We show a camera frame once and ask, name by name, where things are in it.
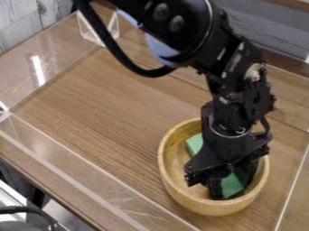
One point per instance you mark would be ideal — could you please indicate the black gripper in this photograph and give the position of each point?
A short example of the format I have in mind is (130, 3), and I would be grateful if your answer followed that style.
(236, 150)

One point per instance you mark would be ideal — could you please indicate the green rectangular block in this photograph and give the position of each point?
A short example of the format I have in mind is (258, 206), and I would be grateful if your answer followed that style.
(202, 167)

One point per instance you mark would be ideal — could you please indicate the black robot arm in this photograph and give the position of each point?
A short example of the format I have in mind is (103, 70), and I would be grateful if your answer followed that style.
(189, 35)

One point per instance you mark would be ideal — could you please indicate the clear acrylic tray wall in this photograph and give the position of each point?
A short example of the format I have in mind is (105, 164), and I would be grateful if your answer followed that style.
(91, 155)

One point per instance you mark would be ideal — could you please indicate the clear acrylic corner bracket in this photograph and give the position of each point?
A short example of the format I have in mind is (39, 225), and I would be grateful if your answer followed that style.
(90, 30)

